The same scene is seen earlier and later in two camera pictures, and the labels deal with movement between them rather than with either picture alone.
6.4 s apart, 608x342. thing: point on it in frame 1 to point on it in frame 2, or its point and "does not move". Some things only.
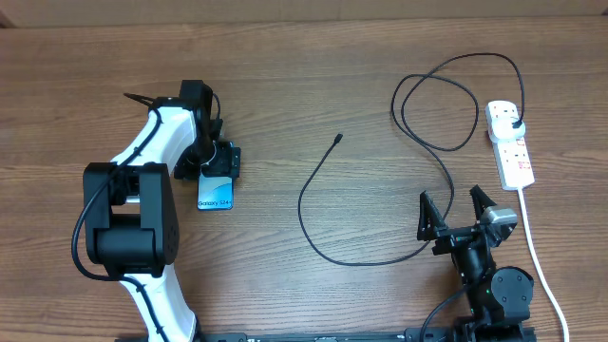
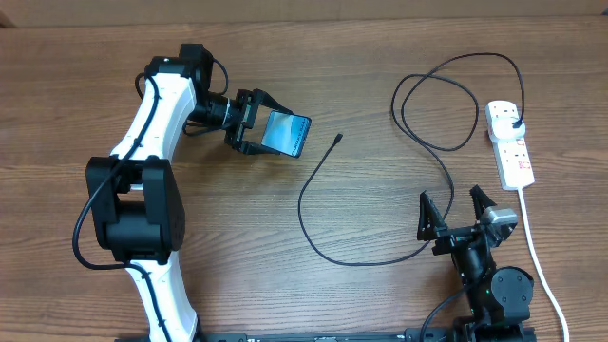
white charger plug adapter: x=502 y=127 does not move
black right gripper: x=431 y=224 does not move
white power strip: x=511 y=156 does not move
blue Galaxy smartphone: x=215 y=193 to x=286 y=133
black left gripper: x=228 y=161 to x=249 y=100
